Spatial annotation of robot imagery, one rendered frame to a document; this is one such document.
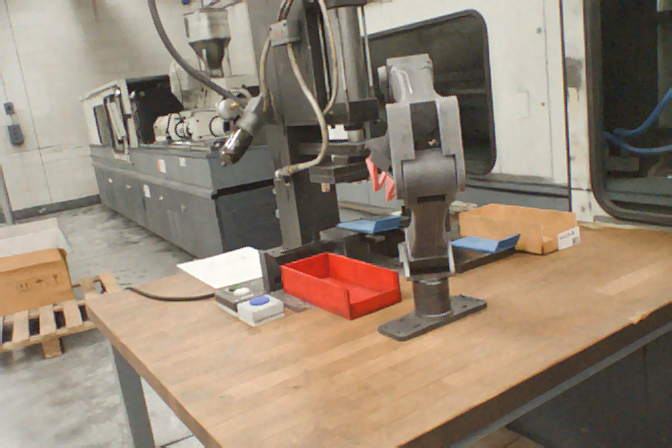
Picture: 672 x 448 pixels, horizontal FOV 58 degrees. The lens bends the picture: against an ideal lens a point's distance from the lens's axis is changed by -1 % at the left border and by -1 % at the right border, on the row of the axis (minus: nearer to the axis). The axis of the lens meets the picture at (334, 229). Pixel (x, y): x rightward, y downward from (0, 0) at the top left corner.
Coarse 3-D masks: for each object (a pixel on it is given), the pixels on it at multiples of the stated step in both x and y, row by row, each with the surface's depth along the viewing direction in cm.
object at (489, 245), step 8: (456, 240) 145; (464, 240) 144; (472, 240) 143; (480, 240) 142; (488, 240) 141; (496, 240) 141; (504, 240) 132; (512, 240) 134; (472, 248) 138; (480, 248) 136; (488, 248) 135; (496, 248) 132; (504, 248) 134
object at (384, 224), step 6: (396, 216) 136; (348, 222) 147; (354, 222) 147; (360, 222) 146; (366, 222) 146; (372, 222) 145; (378, 222) 134; (384, 222) 135; (390, 222) 136; (396, 222) 137; (360, 228) 139; (366, 228) 138; (372, 228) 138; (378, 228) 135; (384, 228) 136; (390, 228) 137; (396, 228) 138
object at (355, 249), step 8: (408, 224) 147; (384, 232) 143; (336, 240) 139; (352, 240) 138; (384, 240) 147; (392, 240) 145; (400, 240) 146; (336, 248) 140; (344, 248) 138; (352, 248) 139; (360, 248) 140; (376, 248) 151; (384, 248) 148; (392, 248) 145; (344, 256) 138; (352, 256) 139; (360, 256) 140; (368, 256) 141; (392, 256) 146
